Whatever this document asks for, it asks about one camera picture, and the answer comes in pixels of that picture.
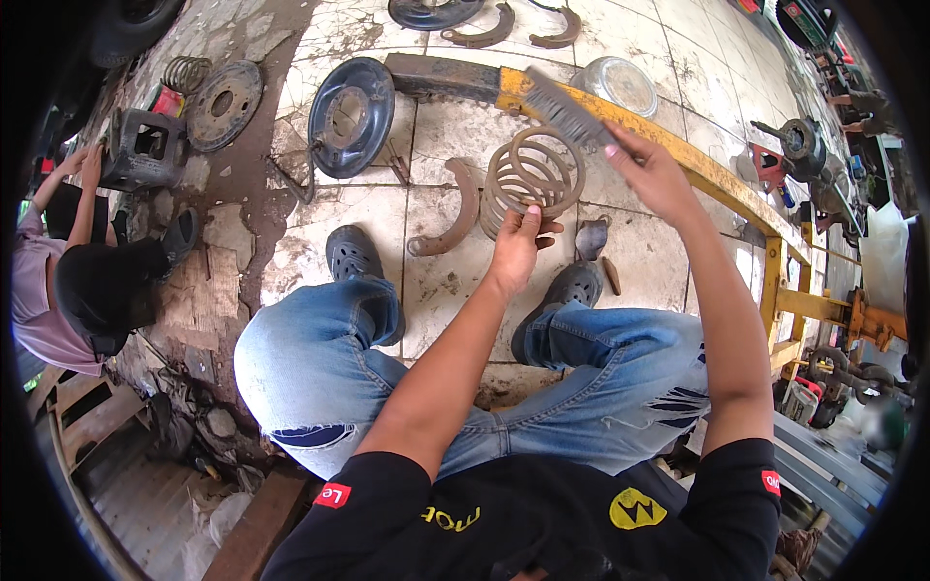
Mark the red and white machine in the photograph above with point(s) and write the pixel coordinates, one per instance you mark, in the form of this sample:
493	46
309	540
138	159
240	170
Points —
803	399

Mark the rusty brake shoe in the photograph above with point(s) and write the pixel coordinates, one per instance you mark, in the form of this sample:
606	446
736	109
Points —
563	33
485	34
461	210

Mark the red metal bracket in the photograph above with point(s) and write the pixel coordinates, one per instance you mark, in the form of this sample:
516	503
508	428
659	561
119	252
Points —
769	163

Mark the rusty round brake plate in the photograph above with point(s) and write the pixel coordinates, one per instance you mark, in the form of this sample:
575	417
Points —
236	116

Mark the white plastic bag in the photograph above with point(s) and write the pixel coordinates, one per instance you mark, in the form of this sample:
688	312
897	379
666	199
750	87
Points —
218	526

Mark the worn wooden board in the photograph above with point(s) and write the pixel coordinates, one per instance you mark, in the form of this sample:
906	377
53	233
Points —
200	298

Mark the large rusty coil spring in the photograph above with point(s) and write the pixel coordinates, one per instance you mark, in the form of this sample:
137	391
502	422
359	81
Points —
527	178

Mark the person's body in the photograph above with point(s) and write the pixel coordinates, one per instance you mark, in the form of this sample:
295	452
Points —
523	515

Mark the grey axle hub assembly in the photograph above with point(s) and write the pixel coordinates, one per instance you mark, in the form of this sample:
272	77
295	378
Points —
806	149

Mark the dark brake backing plate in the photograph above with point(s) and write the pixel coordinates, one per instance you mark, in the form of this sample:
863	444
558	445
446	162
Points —
429	14

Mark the person's legs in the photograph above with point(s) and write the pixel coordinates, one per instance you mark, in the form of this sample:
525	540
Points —
312	363

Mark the silver metal hub cap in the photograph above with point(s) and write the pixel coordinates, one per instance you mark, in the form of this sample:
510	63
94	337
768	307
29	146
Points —
617	86

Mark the dark axle pipes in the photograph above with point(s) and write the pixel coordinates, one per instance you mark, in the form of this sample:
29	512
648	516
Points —
850	374

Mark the small rusty metal piece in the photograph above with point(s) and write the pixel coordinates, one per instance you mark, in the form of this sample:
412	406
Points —
612	276

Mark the person's right hand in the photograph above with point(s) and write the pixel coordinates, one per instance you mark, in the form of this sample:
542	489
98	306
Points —
657	181

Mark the wooden beam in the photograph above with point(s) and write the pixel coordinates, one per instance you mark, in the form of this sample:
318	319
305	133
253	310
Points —
261	523

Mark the grey metal housing block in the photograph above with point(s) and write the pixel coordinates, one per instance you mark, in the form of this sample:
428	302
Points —
123	163

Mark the blue brake backing plate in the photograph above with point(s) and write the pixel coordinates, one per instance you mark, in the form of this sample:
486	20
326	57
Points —
367	134

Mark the small rusty clip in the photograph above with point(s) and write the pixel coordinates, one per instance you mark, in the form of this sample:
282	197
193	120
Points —
399	165

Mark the red can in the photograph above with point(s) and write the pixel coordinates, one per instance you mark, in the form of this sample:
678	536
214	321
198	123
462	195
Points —
168	103

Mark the grey metal beams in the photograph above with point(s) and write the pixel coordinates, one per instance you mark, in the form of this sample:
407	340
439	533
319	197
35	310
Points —
828	472

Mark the person's left hand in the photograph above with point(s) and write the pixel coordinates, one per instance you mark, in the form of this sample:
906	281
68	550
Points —
516	250

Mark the grey bent metal piece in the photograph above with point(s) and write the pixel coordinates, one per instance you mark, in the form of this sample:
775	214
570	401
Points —
591	238

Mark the black tire with label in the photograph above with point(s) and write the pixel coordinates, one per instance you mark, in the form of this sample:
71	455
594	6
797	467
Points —
806	22

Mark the white sack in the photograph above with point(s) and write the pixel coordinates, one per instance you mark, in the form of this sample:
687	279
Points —
883	261

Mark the wooden pallet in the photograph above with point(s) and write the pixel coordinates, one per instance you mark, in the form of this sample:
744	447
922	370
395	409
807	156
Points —
102	417

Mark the small coil spring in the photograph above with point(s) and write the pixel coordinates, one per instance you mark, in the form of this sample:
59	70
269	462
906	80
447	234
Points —
185	74

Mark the yellow metal frame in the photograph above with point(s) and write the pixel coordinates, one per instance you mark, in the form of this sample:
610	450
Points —
716	178

